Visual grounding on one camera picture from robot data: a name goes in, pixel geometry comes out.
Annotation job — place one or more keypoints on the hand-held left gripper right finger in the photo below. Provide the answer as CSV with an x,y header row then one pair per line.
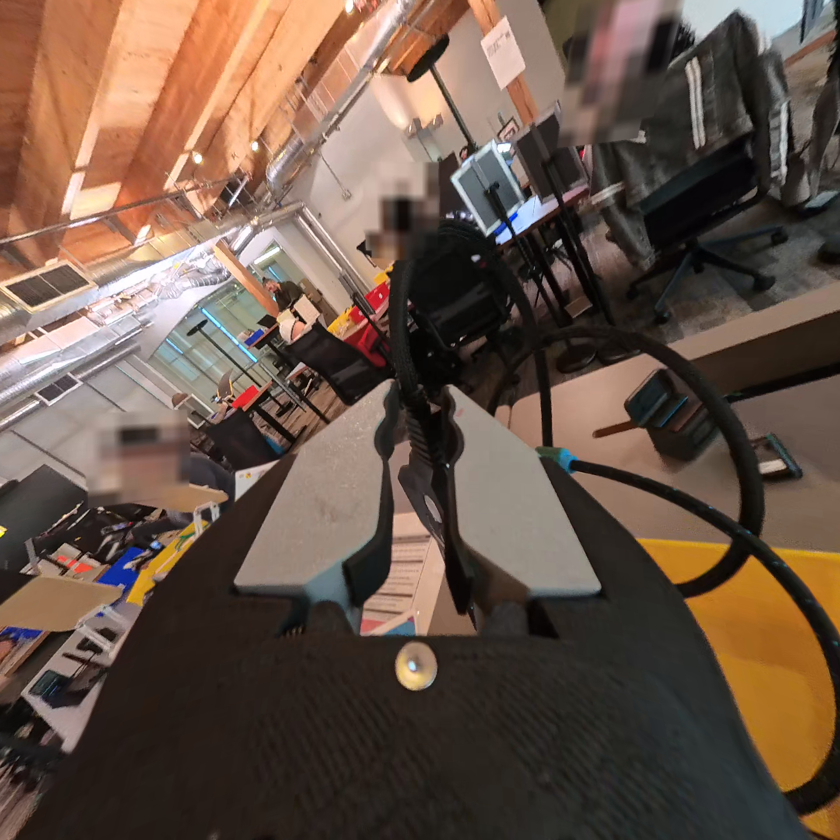
x,y
518,525

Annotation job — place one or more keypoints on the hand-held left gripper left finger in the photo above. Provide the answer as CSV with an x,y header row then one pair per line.
x,y
315,518

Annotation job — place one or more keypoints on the black hub adapter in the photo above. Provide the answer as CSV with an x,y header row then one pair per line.
x,y
420,426

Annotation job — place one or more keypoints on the yellow plastic bin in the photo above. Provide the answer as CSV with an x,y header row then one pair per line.
x,y
754,656

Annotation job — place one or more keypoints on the black office chair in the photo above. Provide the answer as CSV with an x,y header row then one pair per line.
x,y
243,439
459,295
695,190
334,361

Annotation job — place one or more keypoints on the dark green battery charger case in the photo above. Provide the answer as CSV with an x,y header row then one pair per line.
x,y
669,413

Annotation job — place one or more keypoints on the black floor lamp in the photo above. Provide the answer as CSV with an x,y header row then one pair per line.
x,y
197,326
426,52

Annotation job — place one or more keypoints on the red storage bin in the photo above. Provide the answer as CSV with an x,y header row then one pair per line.
x,y
377,298

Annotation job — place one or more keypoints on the grey framed screen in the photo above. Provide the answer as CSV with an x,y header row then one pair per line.
x,y
485,184

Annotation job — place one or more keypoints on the white ceiling vent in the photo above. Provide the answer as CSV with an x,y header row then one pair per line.
x,y
46,285

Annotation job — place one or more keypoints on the grey striped jacket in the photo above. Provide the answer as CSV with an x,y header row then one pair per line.
x,y
709,98

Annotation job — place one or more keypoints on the black camera battery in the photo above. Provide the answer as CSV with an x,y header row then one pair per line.
x,y
778,456

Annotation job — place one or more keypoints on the white wall notice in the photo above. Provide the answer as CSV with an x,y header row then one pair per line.
x,y
504,52

